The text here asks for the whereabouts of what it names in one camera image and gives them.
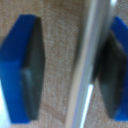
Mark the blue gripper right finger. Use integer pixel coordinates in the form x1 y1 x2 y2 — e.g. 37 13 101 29
95 15 128 123

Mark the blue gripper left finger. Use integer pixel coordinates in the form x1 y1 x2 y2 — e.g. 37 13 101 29
0 13 46 125

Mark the brown drawer front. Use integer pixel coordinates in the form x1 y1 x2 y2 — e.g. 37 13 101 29
0 0 128 128

